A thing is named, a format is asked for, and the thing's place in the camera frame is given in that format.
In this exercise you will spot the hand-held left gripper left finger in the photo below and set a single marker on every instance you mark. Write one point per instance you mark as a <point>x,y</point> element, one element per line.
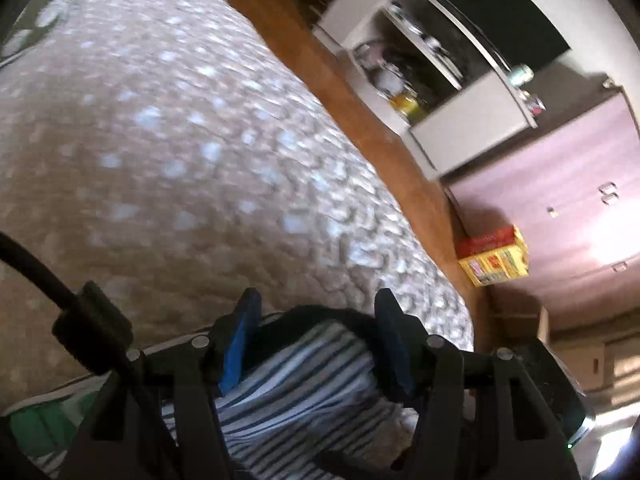
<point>240,345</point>

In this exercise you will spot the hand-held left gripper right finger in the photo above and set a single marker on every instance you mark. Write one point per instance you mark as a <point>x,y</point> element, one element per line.
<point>395,345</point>

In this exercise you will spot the striped pants with dark patch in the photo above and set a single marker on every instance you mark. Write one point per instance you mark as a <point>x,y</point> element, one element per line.
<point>310,380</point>

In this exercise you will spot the beige drawer cabinet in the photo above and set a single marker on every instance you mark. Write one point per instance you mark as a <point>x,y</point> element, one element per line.
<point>600,360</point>

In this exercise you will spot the yellow red cardboard box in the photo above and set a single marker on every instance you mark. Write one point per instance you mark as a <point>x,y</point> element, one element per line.
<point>495,260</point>

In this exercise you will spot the pale purple cabinet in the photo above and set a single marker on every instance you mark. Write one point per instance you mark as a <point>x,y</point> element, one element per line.
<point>550,185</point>

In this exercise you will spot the beige quilted bedspread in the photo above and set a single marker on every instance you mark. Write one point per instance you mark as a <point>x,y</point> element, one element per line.
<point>175,135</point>

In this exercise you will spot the white television cabinet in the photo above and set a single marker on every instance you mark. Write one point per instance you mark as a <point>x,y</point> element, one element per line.
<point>475,125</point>

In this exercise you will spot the yellow bottle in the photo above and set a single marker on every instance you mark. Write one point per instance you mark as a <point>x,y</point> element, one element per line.
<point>407,106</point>

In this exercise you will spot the grey stuffed toy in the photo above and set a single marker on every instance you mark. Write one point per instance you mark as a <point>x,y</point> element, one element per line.
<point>380,72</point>

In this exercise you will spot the green glass jar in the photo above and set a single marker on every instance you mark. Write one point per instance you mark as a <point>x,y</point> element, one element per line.
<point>520,75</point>

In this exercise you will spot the black television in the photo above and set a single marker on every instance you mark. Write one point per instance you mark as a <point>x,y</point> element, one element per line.
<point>500,15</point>

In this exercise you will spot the olive patterned bolster pillow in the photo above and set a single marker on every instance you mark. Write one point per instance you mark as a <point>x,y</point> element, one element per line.
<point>40,15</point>

